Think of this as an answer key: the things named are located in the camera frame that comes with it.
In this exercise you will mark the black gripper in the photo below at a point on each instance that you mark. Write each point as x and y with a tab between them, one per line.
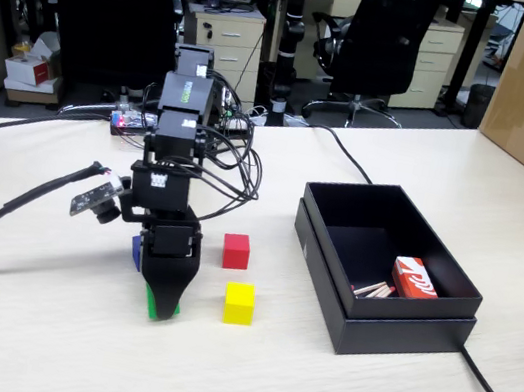
173	238

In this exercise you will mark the green cube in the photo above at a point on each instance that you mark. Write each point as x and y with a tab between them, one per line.
149	305

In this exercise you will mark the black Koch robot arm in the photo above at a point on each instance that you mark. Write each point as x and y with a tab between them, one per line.
184	106

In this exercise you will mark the blue cube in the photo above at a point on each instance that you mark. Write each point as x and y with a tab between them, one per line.
135	252

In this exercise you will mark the yellow cube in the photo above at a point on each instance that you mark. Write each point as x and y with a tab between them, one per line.
239	304

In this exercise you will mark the red cube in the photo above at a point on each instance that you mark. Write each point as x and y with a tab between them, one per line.
236	251

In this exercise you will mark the small controller circuit board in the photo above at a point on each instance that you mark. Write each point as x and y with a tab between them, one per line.
130	122

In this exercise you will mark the wooden match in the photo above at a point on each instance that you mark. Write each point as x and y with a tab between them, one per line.
373	290
384	295
379	293
370	286

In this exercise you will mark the black cardboard box tray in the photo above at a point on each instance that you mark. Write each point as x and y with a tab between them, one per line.
371	210

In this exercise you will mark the black open box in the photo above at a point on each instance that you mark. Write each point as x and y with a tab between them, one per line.
398	342

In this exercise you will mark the orange white matchbox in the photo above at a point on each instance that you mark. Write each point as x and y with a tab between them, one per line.
415	280

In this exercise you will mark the white red carton box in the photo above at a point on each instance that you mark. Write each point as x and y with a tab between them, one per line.
30	71

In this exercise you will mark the beige cabinet with cluttered top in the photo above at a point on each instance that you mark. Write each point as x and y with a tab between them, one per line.
229	38

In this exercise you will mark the black pole with white rings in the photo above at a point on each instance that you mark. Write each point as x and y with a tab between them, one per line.
291	34

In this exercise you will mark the black solid-back office chair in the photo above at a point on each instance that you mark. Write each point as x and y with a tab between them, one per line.
113	2

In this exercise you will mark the thin black stand pole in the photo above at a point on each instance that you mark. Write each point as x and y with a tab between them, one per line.
273	5

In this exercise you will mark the black mesh office chair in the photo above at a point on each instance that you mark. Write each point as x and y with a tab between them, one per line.
387	35

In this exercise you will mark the dark mesh trash bin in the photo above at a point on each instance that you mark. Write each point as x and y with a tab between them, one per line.
478	106

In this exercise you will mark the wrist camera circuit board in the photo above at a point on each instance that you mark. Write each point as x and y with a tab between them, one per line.
97	195

